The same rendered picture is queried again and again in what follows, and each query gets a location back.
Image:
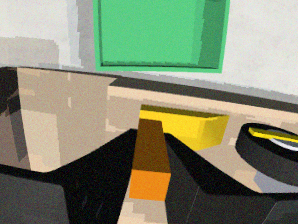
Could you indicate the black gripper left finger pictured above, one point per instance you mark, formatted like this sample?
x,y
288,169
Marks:
x,y
90,190

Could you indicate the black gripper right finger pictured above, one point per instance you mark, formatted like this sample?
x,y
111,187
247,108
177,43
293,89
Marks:
x,y
199,193

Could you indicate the green tray rim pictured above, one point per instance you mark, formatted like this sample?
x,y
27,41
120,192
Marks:
x,y
217,58

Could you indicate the green tray floor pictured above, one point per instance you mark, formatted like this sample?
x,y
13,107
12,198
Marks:
x,y
177,33

